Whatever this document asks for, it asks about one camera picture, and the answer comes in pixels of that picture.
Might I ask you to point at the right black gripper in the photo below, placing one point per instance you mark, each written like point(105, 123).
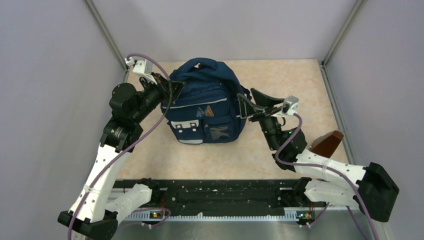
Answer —
point(248, 108)

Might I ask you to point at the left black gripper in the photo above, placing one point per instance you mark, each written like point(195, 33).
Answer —
point(166, 88)

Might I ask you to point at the navy blue backpack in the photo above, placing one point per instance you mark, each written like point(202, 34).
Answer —
point(208, 82)

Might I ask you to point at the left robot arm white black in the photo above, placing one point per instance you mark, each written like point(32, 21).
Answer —
point(112, 149)

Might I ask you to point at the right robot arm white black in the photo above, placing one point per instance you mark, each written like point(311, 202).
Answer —
point(331, 159)

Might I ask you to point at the orange triangle in mesh pocket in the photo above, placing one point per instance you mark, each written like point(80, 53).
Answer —
point(208, 112)

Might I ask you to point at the brown leather case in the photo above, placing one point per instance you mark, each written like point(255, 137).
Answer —
point(327, 144)

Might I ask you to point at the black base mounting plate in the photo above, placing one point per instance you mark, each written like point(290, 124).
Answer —
point(222, 198)

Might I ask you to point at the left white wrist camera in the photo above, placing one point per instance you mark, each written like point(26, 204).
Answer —
point(142, 68)

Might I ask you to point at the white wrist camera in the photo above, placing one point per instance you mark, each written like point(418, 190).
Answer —
point(142, 68)
point(290, 105)

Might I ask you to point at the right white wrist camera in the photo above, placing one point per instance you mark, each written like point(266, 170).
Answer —
point(290, 105)

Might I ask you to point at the aluminium frame rail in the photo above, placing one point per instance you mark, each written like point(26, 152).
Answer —
point(99, 212)

